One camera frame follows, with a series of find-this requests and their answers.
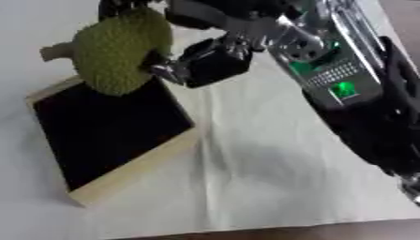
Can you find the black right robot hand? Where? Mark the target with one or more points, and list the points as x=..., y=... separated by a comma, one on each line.
x=213, y=64

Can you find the green spiky toy durian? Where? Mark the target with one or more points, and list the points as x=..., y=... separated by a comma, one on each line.
x=117, y=50

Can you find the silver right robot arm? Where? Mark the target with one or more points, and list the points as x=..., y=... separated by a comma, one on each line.
x=350, y=81

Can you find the tan box with black inside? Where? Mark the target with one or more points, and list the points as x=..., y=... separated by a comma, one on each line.
x=112, y=131

